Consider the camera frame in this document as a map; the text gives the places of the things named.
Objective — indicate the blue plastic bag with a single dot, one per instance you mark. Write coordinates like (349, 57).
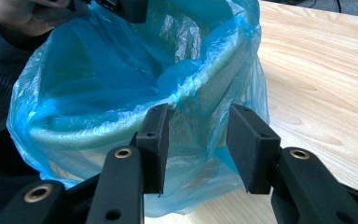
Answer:
(90, 77)

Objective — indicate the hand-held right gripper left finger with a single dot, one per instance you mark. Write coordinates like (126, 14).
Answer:
(152, 149)

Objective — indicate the green plastic bin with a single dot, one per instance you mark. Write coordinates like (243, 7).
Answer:
(74, 133)

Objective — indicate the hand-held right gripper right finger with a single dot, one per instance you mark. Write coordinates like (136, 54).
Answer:
(251, 149)

